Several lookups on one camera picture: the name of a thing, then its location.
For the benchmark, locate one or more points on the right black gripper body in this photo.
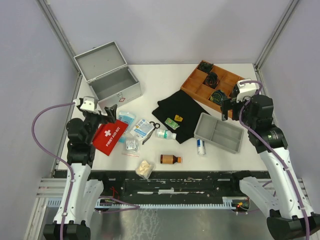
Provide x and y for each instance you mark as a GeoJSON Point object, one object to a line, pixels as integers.
{"type": "Point", "coordinates": [237, 108]}

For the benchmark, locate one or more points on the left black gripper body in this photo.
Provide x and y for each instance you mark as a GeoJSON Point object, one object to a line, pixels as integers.
{"type": "Point", "coordinates": [93, 120]}

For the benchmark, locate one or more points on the red first aid kit pouch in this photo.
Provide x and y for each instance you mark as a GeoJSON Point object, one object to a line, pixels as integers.
{"type": "Point", "coordinates": [108, 135]}

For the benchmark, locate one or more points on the small zip bag of packets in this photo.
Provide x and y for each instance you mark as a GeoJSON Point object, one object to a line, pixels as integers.
{"type": "Point", "coordinates": [131, 146]}

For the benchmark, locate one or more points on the beige gauze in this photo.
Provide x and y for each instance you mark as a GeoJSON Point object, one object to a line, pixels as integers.
{"type": "Point", "coordinates": [144, 169]}

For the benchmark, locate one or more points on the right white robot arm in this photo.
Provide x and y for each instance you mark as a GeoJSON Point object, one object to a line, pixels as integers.
{"type": "Point", "coordinates": [288, 214]}

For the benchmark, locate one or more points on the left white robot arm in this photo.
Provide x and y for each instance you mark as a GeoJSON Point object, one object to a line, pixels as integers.
{"type": "Point", "coordinates": [80, 196]}

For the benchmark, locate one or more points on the brown medicine bottle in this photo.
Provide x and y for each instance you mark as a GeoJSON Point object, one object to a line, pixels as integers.
{"type": "Point", "coordinates": [169, 159]}

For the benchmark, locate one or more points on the green dark rolled item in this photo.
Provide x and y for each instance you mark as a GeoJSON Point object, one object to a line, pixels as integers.
{"type": "Point", "coordinates": [218, 97]}

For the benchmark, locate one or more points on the black rolled item right compartment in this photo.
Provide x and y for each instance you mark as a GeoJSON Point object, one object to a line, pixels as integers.
{"type": "Point", "coordinates": [234, 92]}

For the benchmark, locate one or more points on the light blue mask packet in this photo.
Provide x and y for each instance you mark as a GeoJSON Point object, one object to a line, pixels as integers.
{"type": "Point", "coordinates": [127, 118]}

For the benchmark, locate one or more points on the brown wooden compartment tray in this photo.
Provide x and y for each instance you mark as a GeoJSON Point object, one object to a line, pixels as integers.
{"type": "Point", "coordinates": [195, 88]}

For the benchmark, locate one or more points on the dark rolled item compartment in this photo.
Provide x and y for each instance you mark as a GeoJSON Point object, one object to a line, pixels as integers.
{"type": "Point", "coordinates": [205, 67]}
{"type": "Point", "coordinates": [211, 80]}

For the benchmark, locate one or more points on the grey plastic divided tray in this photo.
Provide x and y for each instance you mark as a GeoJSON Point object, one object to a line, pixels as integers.
{"type": "Point", "coordinates": [219, 133]}

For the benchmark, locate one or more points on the blue white gauze packet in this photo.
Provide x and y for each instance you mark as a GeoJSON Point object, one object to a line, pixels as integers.
{"type": "Point", "coordinates": [141, 129]}

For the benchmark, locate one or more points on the dark rolled item top compartment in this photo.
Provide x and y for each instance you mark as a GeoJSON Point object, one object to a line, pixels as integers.
{"type": "Point", "coordinates": [205, 67]}

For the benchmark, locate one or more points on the grey metal first aid box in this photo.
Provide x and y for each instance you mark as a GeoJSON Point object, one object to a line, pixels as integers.
{"type": "Point", "coordinates": [108, 75]}

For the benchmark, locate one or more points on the white blue tube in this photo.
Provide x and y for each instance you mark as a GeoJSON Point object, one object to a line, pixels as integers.
{"type": "Point", "coordinates": [201, 149]}

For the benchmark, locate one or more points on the black folded cloth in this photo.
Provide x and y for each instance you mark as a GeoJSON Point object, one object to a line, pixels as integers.
{"type": "Point", "coordinates": [182, 105]}

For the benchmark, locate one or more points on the clear bottle green label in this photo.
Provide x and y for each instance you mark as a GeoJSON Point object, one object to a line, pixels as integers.
{"type": "Point", "coordinates": [165, 134]}

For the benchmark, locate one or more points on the green small sachet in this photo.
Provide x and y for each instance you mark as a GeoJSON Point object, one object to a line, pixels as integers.
{"type": "Point", "coordinates": [171, 123]}

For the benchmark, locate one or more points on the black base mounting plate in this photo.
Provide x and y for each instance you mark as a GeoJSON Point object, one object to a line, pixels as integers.
{"type": "Point", "coordinates": [174, 187]}

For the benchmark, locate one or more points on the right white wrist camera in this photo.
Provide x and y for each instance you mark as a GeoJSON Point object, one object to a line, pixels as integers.
{"type": "Point", "coordinates": [246, 90]}

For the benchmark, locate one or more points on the black handled scissors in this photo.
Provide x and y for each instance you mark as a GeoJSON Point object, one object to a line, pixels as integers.
{"type": "Point", "coordinates": [155, 127]}

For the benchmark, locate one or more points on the light blue cable duct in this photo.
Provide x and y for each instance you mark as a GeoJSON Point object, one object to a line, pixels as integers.
{"type": "Point", "coordinates": [228, 203]}

